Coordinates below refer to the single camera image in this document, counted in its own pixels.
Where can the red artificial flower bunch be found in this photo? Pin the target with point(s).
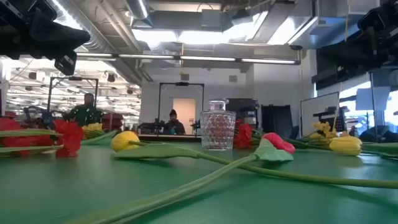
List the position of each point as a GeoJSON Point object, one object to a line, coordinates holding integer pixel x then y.
{"type": "Point", "coordinates": [71, 137]}
{"type": "Point", "coordinates": [244, 135]}

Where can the red tool cabinet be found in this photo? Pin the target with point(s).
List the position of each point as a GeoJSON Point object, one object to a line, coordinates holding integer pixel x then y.
{"type": "Point", "coordinates": [112, 122]}

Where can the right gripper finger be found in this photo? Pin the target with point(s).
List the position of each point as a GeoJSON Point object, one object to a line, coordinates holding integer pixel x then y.
{"type": "Point", "coordinates": [385, 49]}
{"type": "Point", "coordinates": [381, 20]}

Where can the green table mat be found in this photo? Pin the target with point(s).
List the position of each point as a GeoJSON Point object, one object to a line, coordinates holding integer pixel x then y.
{"type": "Point", "coordinates": [280, 202]}

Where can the person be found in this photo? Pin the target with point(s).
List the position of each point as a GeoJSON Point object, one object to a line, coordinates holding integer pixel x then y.
{"type": "Point", "coordinates": [87, 115]}
{"type": "Point", "coordinates": [174, 126]}

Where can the yellow artificial flower bunch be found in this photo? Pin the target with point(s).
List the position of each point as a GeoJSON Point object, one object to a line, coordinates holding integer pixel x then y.
{"type": "Point", "coordinates": [323, 127]}
{"type": "Point", "coordinates": [93, 127]}

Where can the pale door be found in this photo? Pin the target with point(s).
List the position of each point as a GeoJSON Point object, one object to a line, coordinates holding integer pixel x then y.
{"type": "Point", "coordinates": [186, 109]}

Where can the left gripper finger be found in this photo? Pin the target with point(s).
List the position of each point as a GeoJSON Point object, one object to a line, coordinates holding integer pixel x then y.
{"type": "Point", "coordinates": [66, 63]}
{"type": "Point", "coordinates": [56, 37]}

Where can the distant black work table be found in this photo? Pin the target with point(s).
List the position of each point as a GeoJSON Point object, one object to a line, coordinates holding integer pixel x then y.
{"type": "Point", "coordinates": [168, 137]}

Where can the white whiteboard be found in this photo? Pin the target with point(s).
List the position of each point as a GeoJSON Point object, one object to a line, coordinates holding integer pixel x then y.
{"type": "Point", "coordinates": [317, 109]}

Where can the red artificial tulip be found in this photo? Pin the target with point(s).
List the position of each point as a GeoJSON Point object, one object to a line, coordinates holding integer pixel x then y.
{"type": "Point", "coordinates": [280, 141]}

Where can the textured clear glass vase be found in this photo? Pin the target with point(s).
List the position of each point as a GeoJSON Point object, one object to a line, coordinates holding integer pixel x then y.
{"type": "Point", "coordinates": [217, 130]}

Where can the long ceiling light fixture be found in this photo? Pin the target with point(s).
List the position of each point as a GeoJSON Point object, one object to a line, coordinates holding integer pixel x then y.
{"type": "Point", "coordinates": [205, 58]}

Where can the yellow artificial tulip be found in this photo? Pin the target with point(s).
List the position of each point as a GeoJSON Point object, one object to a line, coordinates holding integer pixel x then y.
{"type": "Point", "coordinates": [124, 140]}
{"type": "Point", "coordinates": [345, 145]}

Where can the black cabinet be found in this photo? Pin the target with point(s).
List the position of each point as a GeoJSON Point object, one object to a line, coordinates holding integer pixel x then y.
{"type": "Point", "coordinates": [245, 107]}

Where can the black overhead camera frame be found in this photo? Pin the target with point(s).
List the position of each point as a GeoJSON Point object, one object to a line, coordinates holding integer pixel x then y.
{"type": "Point", "coordinates": [74, 78]}
{"type": "Point", "coordinates": [182, 83]}

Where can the grey wall vent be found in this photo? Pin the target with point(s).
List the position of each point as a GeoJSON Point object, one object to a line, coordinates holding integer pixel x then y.
{"type": "Point", "coordinates": [233, 78]}
{"type": "Point", "coordinates": [185, 77]}

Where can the black folded panels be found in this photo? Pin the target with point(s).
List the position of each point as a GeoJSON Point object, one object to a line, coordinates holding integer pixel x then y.
{"type": "Point", "coordinates": [276, 119]}

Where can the ribbed silver ceiling duct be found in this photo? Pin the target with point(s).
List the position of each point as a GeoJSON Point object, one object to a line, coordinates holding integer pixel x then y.
{"type": "Point", "coordinates": [102, 34]}

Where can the smooth silver ceiling duct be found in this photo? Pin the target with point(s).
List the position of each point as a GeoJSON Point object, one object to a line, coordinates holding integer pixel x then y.
{"type": "Point", "coordinates": [136, 9]}

